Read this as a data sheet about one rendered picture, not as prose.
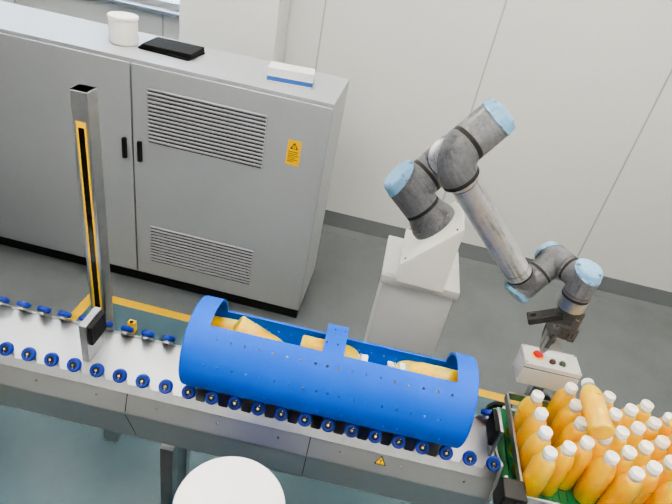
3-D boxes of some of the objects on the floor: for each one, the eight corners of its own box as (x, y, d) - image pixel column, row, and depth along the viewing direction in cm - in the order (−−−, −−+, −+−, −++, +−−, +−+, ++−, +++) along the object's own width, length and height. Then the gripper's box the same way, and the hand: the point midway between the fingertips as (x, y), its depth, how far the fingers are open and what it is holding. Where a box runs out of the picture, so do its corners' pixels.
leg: (164, 530, 229) (164, 435, 195) (178, 533, 229) (180, 439, 195) (159, 543, 224) (157, 449, 190) (172, 546, 224) (173, 453, 190)
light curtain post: (110, 429, 264) (78, 83, 171) (122, 432, 264) (97, 87, 171) (104, 439, 259) (68, 88, 166) (116, 442, 259) (87, 92, 165)
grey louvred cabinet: (34, 208, 406) (1, 0, 326) (313, 277, 394) (349, 79, 315) (-18, 245, 360) (-71, 14, 281) (295, 324, 349) (333, 107, 270)
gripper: (587, 319, 177) (561, 365, 188) (581, 302, 184) (556, 347, 196) (561, 313, 177) (537, 359, 189) (556, 296, 184) (533, 342, 196)
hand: (540, 349), depth 192 cm, fingers closed
